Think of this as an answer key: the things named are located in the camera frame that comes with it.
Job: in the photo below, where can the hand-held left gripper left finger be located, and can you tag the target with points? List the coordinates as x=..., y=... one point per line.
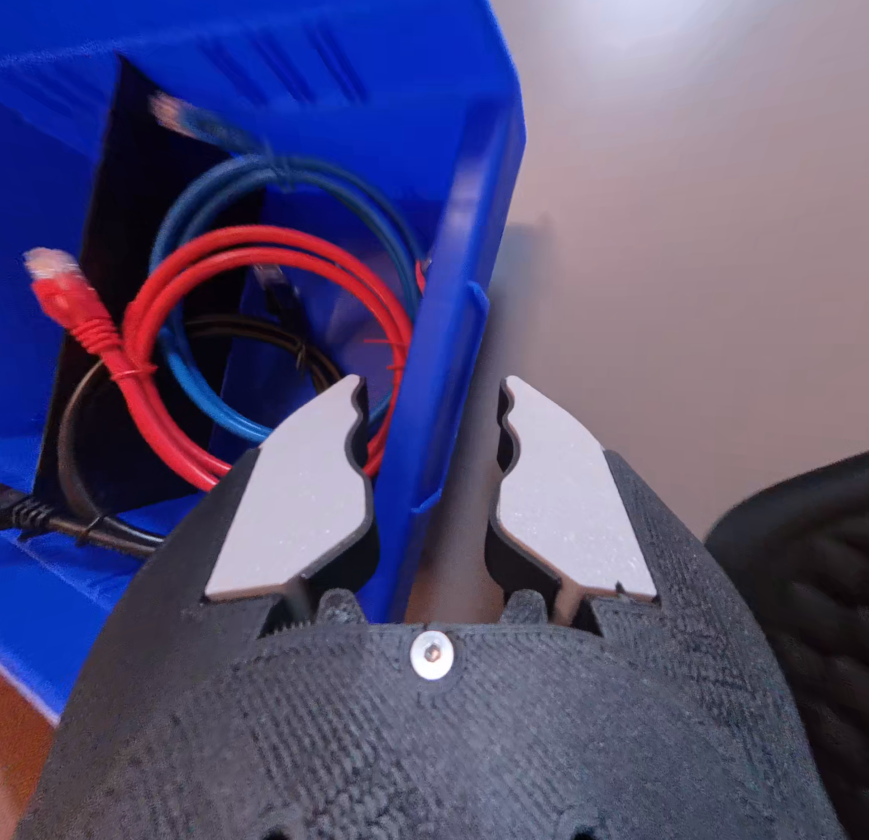
x=299, y=500

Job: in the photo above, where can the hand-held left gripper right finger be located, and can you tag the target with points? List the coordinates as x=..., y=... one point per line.
x=570, y=514

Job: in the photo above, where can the black bin divider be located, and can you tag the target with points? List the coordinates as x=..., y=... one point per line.
x=136, y=195

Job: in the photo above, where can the blue plastic bin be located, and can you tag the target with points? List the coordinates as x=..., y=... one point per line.
x=373, y=52

